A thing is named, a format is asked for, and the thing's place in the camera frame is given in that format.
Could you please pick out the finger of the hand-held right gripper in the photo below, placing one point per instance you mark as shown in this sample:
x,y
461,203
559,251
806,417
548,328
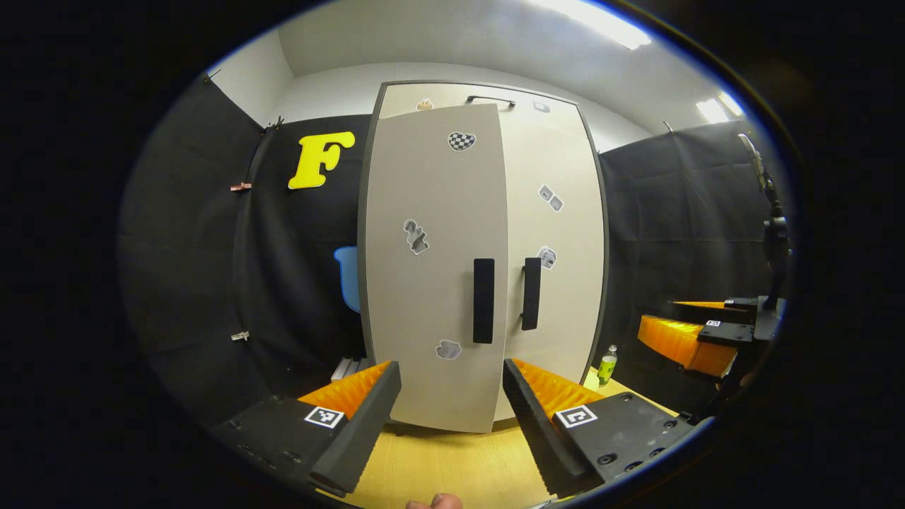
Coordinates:
x,y
679,343
735,304

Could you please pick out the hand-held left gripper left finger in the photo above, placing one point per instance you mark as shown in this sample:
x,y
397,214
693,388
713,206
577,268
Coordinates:
x,y
368,424

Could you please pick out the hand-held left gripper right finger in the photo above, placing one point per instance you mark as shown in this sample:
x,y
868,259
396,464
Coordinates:
x,y
534,424

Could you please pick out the white shoe cabinet door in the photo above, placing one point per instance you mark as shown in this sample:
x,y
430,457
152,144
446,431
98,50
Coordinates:
x,y
417,297
573,311

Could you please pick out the white shoe cabinet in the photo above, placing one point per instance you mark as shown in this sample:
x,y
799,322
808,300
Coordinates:
x,y
602,240

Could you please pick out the beige cabinet drawer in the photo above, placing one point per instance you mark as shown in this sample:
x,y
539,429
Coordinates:
x,y
452,92

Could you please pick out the grey metal bars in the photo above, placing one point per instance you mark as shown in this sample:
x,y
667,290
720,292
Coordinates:
x,y
346,369

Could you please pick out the green drink bottle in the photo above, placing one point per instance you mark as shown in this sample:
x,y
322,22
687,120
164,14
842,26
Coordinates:
x,y
606,369

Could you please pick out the black backdrop cloth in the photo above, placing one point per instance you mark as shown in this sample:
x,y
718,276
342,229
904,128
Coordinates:
x,y
672,212
198,247

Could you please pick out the small ceiling light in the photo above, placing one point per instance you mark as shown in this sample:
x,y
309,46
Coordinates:
x,y
710,111

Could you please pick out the long ceiling light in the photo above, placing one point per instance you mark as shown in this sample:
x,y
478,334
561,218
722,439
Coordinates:
x,y
601,21

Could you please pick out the black clip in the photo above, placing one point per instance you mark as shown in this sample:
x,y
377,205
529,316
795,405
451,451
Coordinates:
x,y
273,124

